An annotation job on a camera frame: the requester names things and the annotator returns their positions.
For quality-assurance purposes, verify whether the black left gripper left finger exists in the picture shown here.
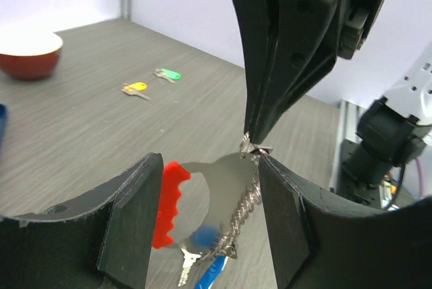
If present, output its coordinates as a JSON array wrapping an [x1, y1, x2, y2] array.
[[1, 153, 163, 288]]

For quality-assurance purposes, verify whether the key with green tag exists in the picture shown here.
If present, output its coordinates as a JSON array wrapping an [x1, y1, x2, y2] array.
[[154, 69, 182, 84]]

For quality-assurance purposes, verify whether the blue rectangular tray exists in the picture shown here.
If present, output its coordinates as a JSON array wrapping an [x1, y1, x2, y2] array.
[[0, 104, 7, 146]]

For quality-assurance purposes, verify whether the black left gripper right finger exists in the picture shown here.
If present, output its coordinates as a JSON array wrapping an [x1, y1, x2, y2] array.
[[259, 155, 431, 288]]

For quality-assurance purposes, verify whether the keyring bunch with tags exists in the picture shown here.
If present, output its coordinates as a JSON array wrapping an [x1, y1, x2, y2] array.
[[152, 134, 273, 288]]

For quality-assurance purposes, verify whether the red bowl white inside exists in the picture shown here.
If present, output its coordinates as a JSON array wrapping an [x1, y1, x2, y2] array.
[[1, 25, 64, 81]]

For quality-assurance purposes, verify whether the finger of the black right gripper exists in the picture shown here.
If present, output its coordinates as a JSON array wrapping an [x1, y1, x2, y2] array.
[[232, 0, 279, 137], [256, 0, 345, 144]]

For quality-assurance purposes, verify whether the key with yellow tag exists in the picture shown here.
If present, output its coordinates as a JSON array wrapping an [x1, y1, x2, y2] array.
[[121, 82, 151, 101]]

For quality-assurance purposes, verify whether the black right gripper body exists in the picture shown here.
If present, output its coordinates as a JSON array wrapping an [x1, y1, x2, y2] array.
[[338, 0, 385, 59]]

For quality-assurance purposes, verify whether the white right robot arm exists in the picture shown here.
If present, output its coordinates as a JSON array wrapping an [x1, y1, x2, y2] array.
[[232, 0, 431, 184]]

